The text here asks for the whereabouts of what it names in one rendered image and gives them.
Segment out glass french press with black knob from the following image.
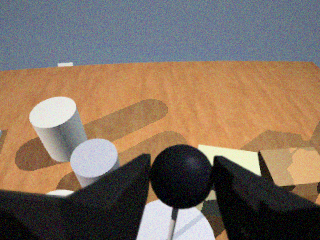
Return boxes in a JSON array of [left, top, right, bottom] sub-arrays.
[[136, 144, 215, 240]]

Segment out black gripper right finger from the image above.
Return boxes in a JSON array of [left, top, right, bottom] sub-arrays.
[[212, 155, 320, 240]]

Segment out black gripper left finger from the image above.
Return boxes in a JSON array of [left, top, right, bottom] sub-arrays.
[[0, 154, 151, 240]]

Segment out grey cylinder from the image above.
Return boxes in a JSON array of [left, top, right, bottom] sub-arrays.
[[29, 97, 87, 162], [70, 139, 120, 188], [46, 190, 74, 196]]

